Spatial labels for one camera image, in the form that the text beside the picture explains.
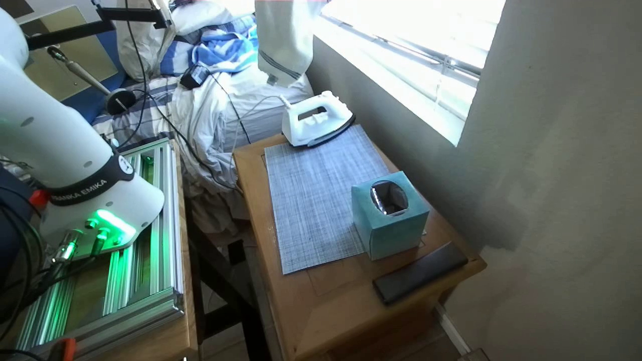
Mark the grey grid cutting mat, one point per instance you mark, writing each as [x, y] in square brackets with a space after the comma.
[312, 198]

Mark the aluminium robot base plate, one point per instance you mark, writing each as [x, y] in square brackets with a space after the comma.
[110, 279]

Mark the wooden side table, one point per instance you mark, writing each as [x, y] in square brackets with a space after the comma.
[331, 312]

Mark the white clothes iron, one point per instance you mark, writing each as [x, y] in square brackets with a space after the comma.
[316, 120]

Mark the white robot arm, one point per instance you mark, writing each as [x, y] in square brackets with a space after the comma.
[82, 178]

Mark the small black phone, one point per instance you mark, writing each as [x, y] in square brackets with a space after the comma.
[399, 283]

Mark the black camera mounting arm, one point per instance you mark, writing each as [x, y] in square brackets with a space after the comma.
[106, 20]

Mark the pile of white and blue laundry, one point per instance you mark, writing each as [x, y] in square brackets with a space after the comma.
[197, 78]

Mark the teal tissue box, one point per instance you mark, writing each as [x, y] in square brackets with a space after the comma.
[389, 215]

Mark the white towel with blue stripes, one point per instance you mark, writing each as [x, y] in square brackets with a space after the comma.
[285, 34]

